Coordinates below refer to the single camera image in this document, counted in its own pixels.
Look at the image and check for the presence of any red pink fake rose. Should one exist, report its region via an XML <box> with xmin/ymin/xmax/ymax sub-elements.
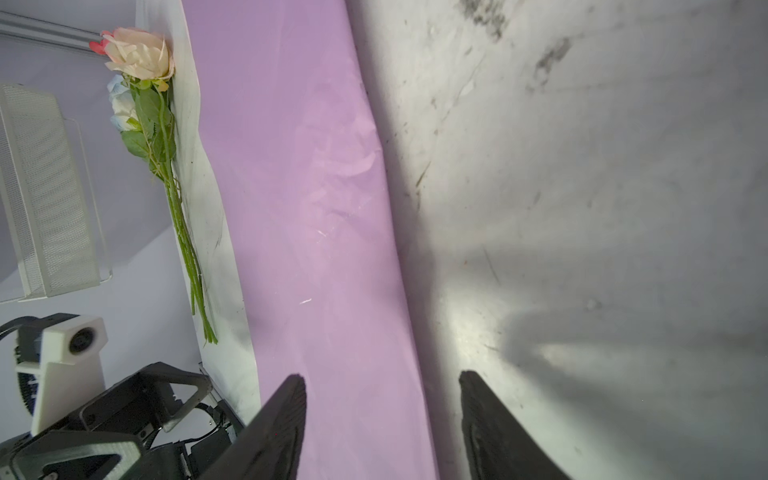
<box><xmin>89</xmin><ymin>37</ymin><xmax>108</xmax><ymax>55</ymax></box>

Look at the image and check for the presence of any white blue fake rose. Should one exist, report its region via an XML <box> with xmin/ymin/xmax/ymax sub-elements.
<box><xmin>107</xmin><ymin>75</ymin><xmax>141</xmax><ymax>132</ymax></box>

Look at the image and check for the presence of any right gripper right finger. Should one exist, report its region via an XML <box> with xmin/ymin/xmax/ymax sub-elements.
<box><xmin>459</xmin><ymin>370</ymin><xmax>569</xmax><ymax>480</ymax></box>

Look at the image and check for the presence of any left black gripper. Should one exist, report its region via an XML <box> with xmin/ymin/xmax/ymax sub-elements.
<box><xmin>1</xmin><ymin>362</ymin><xmax>243</xmax><ymax>479</ymax></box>

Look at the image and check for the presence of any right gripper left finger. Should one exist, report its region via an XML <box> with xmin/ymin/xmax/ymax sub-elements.
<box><xmin>202</xmin><ymin>374</ymin><xmax>307</xmax><ymax>480</ymax></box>

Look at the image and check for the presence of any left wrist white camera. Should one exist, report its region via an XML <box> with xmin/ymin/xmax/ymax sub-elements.
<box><xmin>16</xmin><ymin>314</ymin><xmax>108</xmax><ymax>436</ymax></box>

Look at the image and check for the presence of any cream fake rose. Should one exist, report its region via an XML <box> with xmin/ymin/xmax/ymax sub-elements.
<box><xmin>101</xmin><ymin>27</ymin><xmax>218</xmax><ymax>344</ymax></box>

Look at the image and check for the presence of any pink purple wrapping paper sheet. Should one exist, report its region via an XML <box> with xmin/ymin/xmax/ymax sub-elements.
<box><xmin>184</xmin><ymin>1</ymin><xmax>438</xmax><ymax>479</ymax></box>

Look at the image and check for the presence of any white mesh lower shelf basket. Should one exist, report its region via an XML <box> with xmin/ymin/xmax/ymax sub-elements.
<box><xmin>1</xmin><ymin>83</ymin><xmax>113</xmax><ymax>303</ymax></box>

